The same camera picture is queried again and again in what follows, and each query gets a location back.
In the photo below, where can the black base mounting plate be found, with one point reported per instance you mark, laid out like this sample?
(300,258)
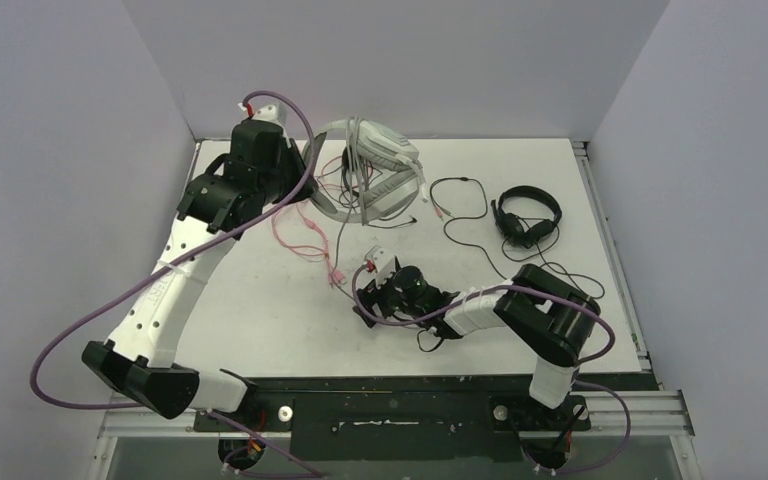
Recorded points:
(410,418)

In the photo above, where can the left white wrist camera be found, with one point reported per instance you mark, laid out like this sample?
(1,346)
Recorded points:
(275,113)

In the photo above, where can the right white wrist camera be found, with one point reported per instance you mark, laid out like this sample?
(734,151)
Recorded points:
(381,261)

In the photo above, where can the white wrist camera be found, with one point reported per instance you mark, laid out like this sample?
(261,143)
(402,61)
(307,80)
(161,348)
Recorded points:
(381,261)
(275,113)

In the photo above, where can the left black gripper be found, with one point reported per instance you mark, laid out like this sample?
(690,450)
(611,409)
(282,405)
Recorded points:
(289,154)

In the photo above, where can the pink headset with cable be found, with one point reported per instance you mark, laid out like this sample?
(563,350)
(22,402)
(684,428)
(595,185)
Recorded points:
(320,250)

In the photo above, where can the small black on-ear headphones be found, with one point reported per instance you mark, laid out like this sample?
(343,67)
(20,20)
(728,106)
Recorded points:
(370,178)

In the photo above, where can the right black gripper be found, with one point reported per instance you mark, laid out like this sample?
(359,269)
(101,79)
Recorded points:
(376,297)

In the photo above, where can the aluminium frame rail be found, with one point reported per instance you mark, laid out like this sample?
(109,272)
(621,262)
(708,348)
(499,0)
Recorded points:
(633,435)

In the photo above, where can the black headset with microphone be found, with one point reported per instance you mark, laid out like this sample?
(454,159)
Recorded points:
(527,220)

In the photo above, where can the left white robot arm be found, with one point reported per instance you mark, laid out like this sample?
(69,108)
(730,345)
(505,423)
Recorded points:
(138,358)

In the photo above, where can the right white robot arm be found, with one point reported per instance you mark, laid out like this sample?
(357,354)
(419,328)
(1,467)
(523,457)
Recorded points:
(552,317)

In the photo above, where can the white grey gaming headset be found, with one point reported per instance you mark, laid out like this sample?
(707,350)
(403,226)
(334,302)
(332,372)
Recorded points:
(363,133)

